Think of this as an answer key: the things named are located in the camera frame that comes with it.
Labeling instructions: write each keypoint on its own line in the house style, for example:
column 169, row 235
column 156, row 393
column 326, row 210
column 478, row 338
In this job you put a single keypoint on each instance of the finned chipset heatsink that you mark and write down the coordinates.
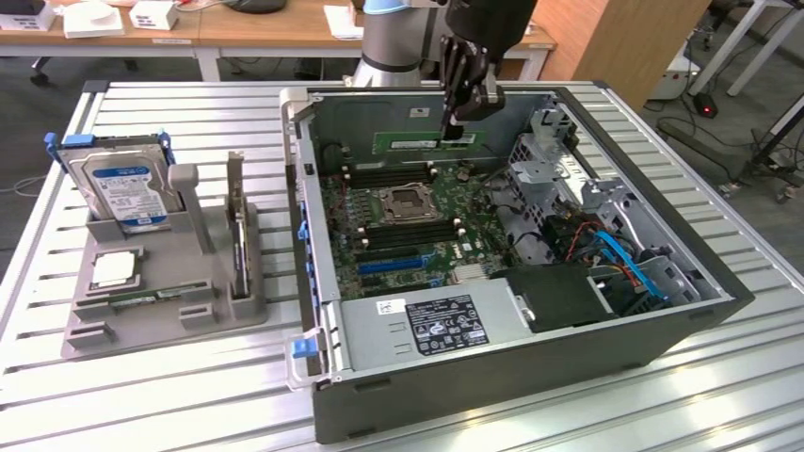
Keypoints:
column 470, row 274

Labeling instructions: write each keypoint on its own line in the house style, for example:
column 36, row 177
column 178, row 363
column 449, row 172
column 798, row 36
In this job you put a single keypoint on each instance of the grey power supply unit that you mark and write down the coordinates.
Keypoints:
column 370, row 339

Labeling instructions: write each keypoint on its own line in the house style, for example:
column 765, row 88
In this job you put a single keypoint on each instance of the CPU socket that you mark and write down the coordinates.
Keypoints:
column 405, row 202

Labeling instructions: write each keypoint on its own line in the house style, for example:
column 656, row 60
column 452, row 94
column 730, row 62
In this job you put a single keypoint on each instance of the silver CPU chip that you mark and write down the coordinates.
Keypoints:
column 116, row 268

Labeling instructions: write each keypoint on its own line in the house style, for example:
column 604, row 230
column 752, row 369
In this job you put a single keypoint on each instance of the white box with round lid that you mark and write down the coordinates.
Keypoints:
column 93, row 21

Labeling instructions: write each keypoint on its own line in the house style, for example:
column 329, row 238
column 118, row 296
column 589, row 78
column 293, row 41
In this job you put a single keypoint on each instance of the black open PC case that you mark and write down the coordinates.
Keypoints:
column 502, row 386

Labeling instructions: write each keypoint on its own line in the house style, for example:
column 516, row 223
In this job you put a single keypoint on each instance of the white control box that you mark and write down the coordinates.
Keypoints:
column 668, row 87

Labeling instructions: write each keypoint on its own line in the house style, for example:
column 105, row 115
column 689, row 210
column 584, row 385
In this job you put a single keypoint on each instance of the black slot with blue latch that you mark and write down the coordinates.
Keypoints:
column 396, row 284

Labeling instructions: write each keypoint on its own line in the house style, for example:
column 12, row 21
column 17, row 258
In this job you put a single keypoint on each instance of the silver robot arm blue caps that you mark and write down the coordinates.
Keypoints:
column 392, row 42

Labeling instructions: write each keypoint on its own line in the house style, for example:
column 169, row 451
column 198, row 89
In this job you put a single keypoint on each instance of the green RAM stick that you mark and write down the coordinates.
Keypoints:
column 157, row 297
column 408, row 142

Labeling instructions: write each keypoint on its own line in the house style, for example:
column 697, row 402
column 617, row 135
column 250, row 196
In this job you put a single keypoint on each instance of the black box with red light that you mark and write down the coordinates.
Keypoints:
column 705, row 106

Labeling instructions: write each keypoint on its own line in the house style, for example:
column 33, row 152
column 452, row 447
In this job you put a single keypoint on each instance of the black chair caster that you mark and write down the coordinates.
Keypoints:
column 40, row 70

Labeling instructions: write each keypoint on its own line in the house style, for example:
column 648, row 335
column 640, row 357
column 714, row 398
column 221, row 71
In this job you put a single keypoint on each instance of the wooden cabinet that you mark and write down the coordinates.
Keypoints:
column 602, row 47

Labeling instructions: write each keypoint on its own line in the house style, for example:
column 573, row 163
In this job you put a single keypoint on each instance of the grey metal disk bay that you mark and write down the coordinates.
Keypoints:
column 674, row 278
column 540, row 179

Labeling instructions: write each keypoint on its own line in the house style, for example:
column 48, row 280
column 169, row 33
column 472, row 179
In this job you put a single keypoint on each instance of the green motherboard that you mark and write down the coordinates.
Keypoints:
column 464, row 207

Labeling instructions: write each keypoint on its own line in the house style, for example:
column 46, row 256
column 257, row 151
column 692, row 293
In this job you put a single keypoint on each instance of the blue retainer clip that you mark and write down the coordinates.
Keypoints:
column 309, row 272
column 301, row 230

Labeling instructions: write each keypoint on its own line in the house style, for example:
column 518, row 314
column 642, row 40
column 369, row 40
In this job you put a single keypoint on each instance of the black wheeled stand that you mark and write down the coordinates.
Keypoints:
column 769, row 162

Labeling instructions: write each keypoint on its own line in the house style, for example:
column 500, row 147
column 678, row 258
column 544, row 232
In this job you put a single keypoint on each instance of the blue expansion slot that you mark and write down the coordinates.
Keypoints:
column 389, row 266

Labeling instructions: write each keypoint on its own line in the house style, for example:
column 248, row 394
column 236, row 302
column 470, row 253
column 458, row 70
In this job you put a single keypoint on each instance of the white table frame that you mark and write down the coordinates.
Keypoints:
column 738, row 77

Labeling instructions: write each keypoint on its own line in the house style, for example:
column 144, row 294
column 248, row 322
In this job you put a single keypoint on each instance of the white box with black top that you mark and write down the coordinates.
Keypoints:
column 25, row 19

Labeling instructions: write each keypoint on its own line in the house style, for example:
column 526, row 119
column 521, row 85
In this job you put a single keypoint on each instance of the white labelled box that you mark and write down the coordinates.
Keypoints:
column 152, row 16

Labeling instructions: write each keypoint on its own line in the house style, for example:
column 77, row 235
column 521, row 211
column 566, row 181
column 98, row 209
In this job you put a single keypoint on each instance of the grey parts rack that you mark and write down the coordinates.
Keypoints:
column 216, row 278

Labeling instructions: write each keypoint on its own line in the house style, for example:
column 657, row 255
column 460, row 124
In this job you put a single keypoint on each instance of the white paper stack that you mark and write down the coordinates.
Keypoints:
column 341, row 23

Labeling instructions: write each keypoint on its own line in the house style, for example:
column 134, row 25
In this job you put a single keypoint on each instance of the black expansion slot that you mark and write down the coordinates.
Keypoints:
column 385, row 255

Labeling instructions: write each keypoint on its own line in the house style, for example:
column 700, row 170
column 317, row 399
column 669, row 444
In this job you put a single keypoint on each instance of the hard disk with blue rails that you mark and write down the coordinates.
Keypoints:
column 125, row 198

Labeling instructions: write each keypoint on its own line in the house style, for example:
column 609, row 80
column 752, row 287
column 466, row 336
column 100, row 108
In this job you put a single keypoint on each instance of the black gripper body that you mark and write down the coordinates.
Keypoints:
column 489, row 23

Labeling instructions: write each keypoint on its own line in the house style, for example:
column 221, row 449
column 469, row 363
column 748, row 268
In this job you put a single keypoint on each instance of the wooden desk white frame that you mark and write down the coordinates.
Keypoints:
column 282, row 28

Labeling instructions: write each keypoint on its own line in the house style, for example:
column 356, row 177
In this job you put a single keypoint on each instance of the graphics card with metal bracket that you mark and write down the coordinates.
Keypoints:
column 237, row 245

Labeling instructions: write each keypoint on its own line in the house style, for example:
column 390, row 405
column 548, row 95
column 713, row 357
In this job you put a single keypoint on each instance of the blue case latch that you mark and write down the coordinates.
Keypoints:
column 301, row 349

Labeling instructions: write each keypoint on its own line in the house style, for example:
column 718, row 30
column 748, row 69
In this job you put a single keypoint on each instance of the black floor bar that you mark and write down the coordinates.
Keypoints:
column 697, row 141

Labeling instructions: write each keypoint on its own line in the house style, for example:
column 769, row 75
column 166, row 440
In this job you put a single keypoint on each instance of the black computer mouse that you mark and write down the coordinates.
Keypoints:
column 253, row 5

